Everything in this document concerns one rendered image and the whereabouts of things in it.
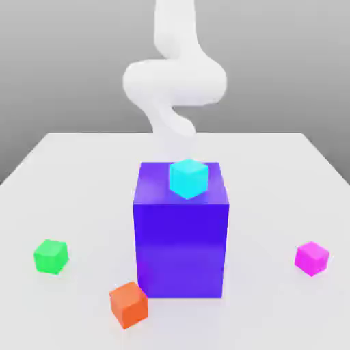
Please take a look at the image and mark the small magenta cube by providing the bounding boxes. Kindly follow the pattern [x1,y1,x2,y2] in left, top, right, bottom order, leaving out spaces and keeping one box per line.
[294,241,330,278]

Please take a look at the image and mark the small cyan cube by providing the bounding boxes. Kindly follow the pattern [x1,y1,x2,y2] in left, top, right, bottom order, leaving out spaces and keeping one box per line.
[168,158,209,200]

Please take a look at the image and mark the small green cube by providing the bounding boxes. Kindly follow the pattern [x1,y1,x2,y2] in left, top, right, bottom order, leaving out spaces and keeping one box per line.
[33,239,70,275]

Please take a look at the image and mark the large purple box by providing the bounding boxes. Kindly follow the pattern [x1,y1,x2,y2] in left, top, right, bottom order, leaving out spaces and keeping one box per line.
[132,161,230,299]

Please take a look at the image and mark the small orange cube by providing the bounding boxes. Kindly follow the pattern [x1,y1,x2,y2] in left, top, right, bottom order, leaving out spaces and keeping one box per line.
[109,281,149,330]

